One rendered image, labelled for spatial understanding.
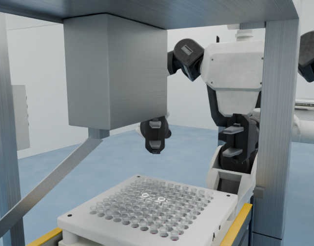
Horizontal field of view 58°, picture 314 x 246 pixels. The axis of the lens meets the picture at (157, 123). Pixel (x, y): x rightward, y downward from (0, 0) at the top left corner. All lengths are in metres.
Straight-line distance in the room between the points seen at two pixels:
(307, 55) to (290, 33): 0.39
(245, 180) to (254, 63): 0.38
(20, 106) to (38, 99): 3.13
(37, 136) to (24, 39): 1.34
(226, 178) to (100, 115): 0.65
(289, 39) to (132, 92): 0.31
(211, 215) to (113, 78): 0.29
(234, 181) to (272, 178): 0.42
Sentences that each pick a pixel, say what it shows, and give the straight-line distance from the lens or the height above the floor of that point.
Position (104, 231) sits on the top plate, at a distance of 0.47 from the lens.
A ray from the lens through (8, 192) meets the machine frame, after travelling 1.27.
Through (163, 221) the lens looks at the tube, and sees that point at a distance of 0.47.
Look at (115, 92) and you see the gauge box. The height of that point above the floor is 1.11.
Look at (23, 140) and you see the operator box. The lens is 1.26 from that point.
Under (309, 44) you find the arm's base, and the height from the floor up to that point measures 1.23.
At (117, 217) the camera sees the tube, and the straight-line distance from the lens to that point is 0.49.
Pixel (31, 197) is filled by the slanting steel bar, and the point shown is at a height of 0.92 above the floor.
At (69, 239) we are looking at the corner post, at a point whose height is 0.87.
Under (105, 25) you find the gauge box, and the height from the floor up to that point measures 1.22.
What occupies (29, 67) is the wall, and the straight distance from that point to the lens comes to 4.29.
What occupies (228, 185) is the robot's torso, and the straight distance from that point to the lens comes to 1.05.
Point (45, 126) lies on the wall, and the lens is 4.46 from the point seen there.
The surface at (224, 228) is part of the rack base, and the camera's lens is 0.58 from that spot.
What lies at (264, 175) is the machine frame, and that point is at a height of 0.93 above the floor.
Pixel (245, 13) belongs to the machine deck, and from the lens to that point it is 0.53.
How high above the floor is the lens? 1.14
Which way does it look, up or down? 10 degrees down
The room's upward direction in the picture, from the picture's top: straight up
